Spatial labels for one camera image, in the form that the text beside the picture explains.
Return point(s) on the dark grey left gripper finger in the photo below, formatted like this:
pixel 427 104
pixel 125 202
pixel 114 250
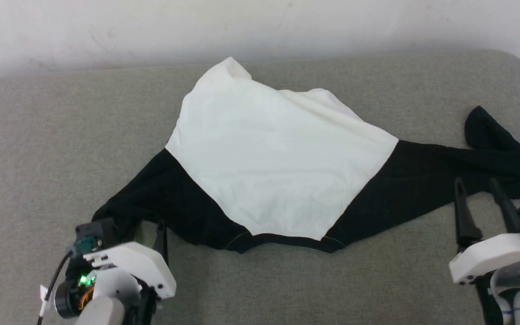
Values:
pixel 161 241

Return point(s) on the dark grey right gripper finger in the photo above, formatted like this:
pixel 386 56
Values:
pixel 508 212
pixel 464 221

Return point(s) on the black and white shirt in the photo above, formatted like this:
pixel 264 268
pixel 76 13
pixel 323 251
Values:
pixel 278 158

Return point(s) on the grey fabric sofa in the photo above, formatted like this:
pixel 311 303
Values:
pixel 61 135

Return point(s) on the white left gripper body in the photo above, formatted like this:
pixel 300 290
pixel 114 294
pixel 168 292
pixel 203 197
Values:
pixel 142 264

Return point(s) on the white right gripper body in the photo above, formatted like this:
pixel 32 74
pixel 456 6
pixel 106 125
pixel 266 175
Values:
pixel 490 255

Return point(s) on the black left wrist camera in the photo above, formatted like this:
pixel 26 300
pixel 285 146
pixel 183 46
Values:
pixel 99 228

